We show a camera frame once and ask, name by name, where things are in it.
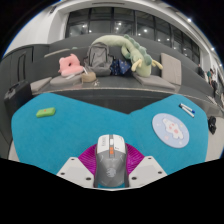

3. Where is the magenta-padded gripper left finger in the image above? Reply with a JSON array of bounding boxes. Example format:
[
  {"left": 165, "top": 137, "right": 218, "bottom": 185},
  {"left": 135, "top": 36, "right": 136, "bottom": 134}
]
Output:
[{"left": 55, "top": 143, "right": 101, "bottom": 188}]

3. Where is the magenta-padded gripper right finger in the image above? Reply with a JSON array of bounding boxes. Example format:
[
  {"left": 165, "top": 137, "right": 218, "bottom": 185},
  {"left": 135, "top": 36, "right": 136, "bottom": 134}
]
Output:
[{"left": 124, "top": 143, "right": 168, "bottom": 188}]

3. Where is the grey and white computer mouse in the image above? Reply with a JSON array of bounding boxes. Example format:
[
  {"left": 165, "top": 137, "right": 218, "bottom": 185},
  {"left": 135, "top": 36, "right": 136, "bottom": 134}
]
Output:
[{"left": 93, "top": 133, "right": 130, "bottom": 189}]

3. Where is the round light blue mouse pad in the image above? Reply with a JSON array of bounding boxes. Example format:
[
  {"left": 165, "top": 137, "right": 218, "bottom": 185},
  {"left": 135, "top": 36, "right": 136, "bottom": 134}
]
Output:
[{"left": 151, "top": 112, "right": 191, "bottom": 148}]

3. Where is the green eraser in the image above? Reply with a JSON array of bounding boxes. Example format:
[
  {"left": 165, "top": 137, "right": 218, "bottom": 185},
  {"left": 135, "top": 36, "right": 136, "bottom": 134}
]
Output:
[{"left": 35, "top": 106, "right": 57, "bottom": 119}]

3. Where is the white marker with black cap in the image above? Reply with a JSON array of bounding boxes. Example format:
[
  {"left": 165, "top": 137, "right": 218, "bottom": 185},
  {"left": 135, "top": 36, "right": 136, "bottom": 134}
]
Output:
[{"left": 178, "top": 104, "right": 195, "bottom": 118}]

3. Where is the white marker with blue cap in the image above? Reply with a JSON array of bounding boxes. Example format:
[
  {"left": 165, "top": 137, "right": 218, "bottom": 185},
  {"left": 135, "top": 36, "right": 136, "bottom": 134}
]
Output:
[{"left": 179, "top": 103, "right": 196, "bottom": 114}]

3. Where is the black bag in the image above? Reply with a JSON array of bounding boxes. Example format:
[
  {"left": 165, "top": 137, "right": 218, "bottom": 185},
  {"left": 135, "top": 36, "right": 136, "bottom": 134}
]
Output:
[{"left": 207, "top": 115, "right": 218, "bottom": 135}]

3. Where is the flat grey seat cushion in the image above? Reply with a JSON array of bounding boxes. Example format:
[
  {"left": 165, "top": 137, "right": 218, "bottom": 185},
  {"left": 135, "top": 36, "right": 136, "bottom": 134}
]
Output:
[
  {"left": 49, "top": 73, "right": 84, "bottom": 87},
  {"left": 29, "top": 76, "right": 53, "bottom": 94},
  {"left": 133, "top": 73, "right": 177, "bottom": 91}
]

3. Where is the small tan pouch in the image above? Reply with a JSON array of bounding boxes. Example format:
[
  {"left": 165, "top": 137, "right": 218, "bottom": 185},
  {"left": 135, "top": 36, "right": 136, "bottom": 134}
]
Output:
[{"left": 81, "top": 71, "right": 98, "bottom": 84}]

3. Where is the black suitcase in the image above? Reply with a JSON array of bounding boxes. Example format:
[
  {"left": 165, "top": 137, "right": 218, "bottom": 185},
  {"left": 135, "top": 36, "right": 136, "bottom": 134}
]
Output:
[{"left": 3, "top": 79, "right": 34, "bottom": 118}]

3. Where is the upright grey seat cushion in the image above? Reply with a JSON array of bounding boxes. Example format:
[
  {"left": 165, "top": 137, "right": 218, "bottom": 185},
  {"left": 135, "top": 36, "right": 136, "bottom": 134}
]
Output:
[{"left": 160, "top": 52, "right": 183, "bottom": 86}]

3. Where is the pink plush toy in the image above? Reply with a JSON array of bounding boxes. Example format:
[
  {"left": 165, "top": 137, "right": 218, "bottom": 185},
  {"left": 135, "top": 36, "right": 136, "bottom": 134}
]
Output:
[{"left": 57, "top": 53, "right": 85, "bottom": 78}]

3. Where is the dark blue patterned bag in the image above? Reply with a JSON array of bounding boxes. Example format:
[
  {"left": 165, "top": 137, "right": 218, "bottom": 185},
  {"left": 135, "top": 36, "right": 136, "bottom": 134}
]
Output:
[{"left": 110, "top": 58, "right": 132, "bottom": 76}]

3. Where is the person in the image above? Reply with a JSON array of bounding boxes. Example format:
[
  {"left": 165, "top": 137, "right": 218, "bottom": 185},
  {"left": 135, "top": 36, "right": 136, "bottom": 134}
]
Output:
[
  {"left": 197, "top": 63, "right": 206, "bottom": 79},
  {"left": 206, "top": 68, "right": 218, "bottom": 98}
]

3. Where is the green dragon plush toy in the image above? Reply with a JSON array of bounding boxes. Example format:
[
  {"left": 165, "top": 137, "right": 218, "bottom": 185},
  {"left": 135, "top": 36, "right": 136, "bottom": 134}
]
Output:
[{"left": 90, "top": 33, "right": 164, "bottom": 78}]

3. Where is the grey backpack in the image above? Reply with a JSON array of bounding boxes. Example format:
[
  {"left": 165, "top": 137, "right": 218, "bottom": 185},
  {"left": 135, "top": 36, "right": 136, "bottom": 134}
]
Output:
[{"left": 83, "top": 41, "right": 114, "bottom": 77}]

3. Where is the dark glass window wall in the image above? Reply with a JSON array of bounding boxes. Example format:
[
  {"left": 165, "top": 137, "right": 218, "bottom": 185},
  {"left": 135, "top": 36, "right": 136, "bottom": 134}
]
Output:
[{"left": 64, "top": 7, "right": 201, "bottom": 66}]

